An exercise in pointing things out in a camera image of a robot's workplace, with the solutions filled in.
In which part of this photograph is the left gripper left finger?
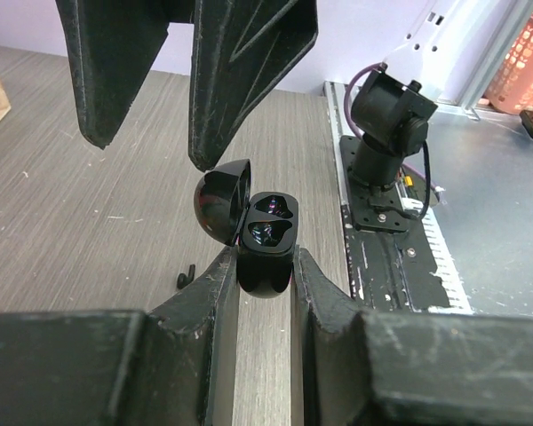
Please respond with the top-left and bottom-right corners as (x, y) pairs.
(0, 248), (239, 425)

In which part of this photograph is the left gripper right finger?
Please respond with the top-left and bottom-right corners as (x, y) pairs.
(290, 248), (533, 425)

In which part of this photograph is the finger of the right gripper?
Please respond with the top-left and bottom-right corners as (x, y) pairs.
(188, 1), (318, 171)
(56, 0), (195, 149)

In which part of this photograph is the black earbud case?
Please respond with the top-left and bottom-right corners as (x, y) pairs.
(194, 159), (298, 298)

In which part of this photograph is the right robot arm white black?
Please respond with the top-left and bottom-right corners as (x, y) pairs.
(57, 1), (492, 198)

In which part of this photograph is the black earbud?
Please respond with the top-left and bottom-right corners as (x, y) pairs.
(176, 264), (195, 290)

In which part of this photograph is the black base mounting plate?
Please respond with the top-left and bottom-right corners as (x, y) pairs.
(339, 136), (450, 312)

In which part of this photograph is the pink plastic basket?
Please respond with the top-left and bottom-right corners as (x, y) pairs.
(485, 14), (533, 114)

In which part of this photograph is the grey slotted cable duct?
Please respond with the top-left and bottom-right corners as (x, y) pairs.
(422, 209), (474, 315)

